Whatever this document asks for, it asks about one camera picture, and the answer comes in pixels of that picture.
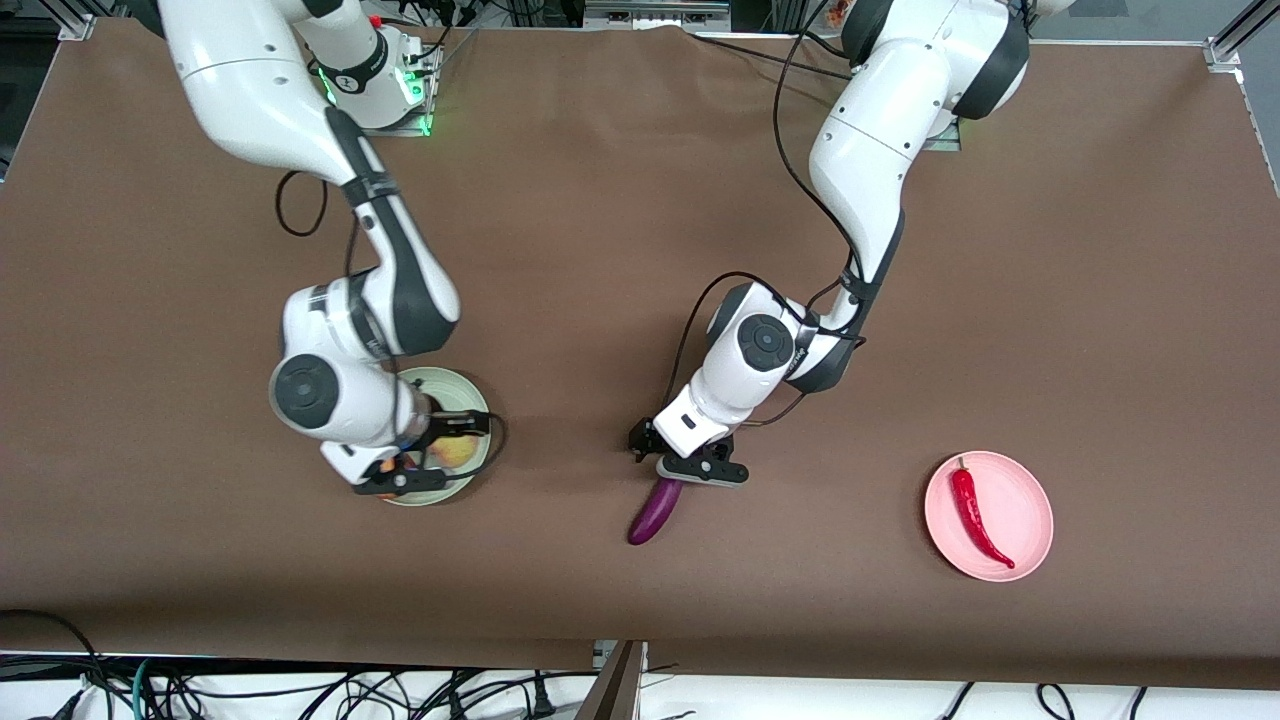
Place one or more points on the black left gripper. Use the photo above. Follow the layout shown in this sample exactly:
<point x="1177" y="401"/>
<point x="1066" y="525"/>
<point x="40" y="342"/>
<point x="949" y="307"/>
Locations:
<point x="642" y="437"/>

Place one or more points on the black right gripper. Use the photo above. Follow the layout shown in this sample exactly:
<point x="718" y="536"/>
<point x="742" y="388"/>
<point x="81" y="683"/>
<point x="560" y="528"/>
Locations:
<point x="436" y="421"/>

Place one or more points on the yellow pink peach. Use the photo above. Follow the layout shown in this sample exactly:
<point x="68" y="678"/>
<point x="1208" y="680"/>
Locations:
<point x="455" y="455"/>

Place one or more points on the purple eggplant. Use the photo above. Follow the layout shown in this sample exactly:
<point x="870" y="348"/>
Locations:
<point x="655" y="515"/>

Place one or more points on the red chili pepper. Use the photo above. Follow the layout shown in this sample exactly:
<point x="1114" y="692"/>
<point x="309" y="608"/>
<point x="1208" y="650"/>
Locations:
<point x="975" y="520"/>

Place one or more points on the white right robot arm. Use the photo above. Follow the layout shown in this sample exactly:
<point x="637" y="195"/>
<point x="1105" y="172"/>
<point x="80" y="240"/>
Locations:
<point x="240" y="90"/>

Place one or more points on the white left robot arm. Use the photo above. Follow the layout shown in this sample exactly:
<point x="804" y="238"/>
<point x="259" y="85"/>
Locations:
<point x="880" y="120"/>

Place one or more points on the pale green plate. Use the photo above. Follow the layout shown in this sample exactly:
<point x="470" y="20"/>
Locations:
<point x="470" y="400"/>

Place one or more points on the brown table mat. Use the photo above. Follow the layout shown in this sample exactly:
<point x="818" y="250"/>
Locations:
<point x="600" y="200"/>

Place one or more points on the white object at table edge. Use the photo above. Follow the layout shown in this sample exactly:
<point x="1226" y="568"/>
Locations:
<point x="615" y="690"/>

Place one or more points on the pink plate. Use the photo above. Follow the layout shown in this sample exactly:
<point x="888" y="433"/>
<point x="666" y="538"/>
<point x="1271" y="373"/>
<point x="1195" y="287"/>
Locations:
<point x="1025" y="510"/>

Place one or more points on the colourful background item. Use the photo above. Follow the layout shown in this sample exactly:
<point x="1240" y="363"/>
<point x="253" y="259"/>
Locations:
<point x="835" y="12"/>

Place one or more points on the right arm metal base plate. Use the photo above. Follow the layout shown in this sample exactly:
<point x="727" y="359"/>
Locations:
<point x="415" y="122"/>

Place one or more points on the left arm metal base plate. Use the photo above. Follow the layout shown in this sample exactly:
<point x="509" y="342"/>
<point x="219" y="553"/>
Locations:
<point x="945" y="138"/>

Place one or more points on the aluminium rail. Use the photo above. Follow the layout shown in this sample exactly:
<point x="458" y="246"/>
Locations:
<point x="655" y="12"/>

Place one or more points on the aluminium frame corner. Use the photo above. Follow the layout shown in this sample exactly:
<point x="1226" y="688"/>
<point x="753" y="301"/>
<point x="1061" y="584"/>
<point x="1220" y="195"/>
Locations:
<point x="78" y="25"/>
<point x="1235" y="45"/>

